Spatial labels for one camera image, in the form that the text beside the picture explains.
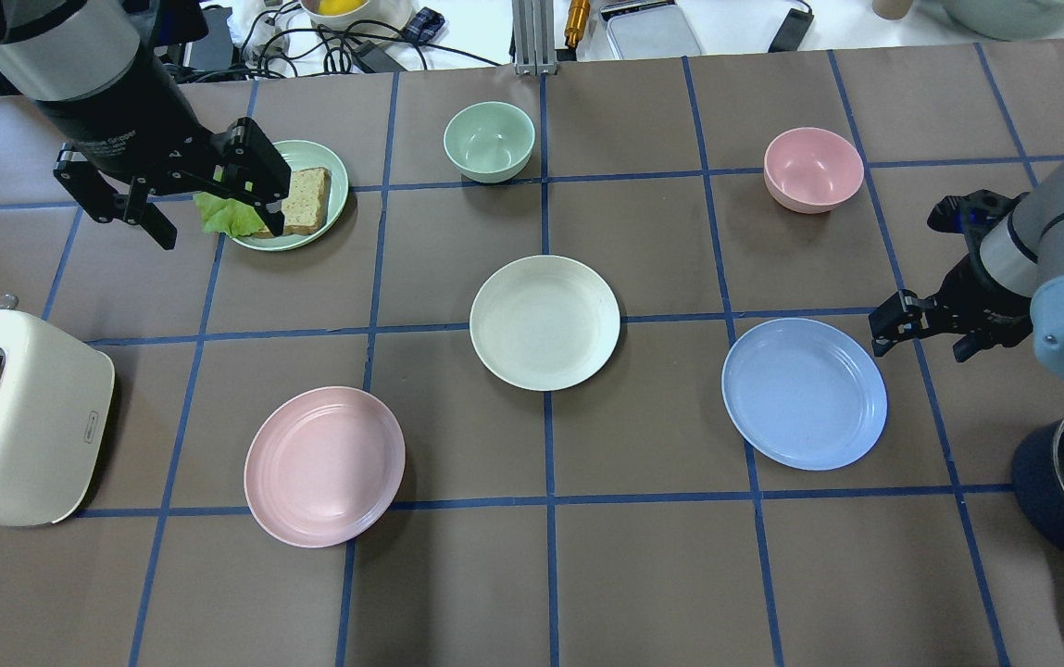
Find yellow handled tool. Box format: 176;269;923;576
564;0;591;50

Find black power adapter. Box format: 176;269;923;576
768;9;815;52

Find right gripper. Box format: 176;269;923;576
869;190;1033;362

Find pink bowl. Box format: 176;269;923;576
763;127;865;214

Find white toaster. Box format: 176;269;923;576
0;307;116;526

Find bread slice on plate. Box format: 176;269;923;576
282;166;330;236

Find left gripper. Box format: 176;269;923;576
35;65;290;250

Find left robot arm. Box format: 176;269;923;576
0;1;290;250

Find cream plate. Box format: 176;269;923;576
469;255;621;391

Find white kitchen scale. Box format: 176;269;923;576
599;1;704;59

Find green bowl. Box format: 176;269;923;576
443;101;536;184

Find aluminium frame post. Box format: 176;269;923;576
511;0;558;76

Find white bowl with fruit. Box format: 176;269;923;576
300;1;417;35

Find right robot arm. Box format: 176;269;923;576
869;161;1064;379

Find pink plate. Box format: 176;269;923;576
243;385;408;548

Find green plate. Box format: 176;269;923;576
230;139;350;252

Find lettuce leaf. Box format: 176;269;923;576
193;193;272;239

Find blue plate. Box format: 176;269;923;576
720;318;888;472

